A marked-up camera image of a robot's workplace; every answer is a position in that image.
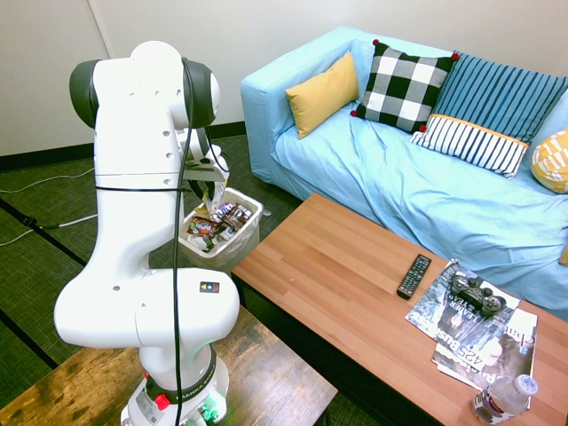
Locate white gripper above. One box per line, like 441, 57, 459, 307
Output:
184, 144, 231, 201

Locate white trash bin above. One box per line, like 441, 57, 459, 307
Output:
177, 186, 264, 272

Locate red snack wrapper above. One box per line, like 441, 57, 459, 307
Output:
186, 216, 223, 237

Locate brown chocolate wrapper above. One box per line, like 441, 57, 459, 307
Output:
219, 202, 253, 232

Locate plain mustard yellow pillow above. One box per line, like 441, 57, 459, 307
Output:
285, 51, 360, 140

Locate wooden coffee table black legs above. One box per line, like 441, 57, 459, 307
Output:
231, 193, 568, 426

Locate rustic dark wood table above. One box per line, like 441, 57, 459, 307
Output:
0, 305, 338, 426

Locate light blue sofa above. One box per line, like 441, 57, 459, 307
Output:
241, 25, 568, 310

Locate black white checkered pillow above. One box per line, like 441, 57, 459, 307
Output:
350, 38, 461, 134

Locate black tv remote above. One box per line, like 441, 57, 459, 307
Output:
396, 253, 433, 301

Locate snowy cover magazine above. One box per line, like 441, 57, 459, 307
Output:
404, 258, 521, 356

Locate white navy striped pillow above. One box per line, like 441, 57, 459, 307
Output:
408, 114, 530, 179

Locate black game controller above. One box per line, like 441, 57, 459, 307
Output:
450, 272, 508, 319

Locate blue striped pillow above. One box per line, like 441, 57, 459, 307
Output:
432, 51, 568, 146

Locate business magazine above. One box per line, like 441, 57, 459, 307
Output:
430, 310, 536, 387

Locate yellow white patterned bolster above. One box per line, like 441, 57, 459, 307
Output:
531, 128, 568, 194

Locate white edged magazine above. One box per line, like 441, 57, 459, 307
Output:
437, 308, 539, 394

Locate clear plastic water bottle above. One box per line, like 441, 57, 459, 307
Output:
470, 374, 540, 426

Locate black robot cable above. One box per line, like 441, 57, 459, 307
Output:
171, 56, 197, 426

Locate white floor cable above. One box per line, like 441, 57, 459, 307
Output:
0, 167, 95, 194
0, 213, 99, 248

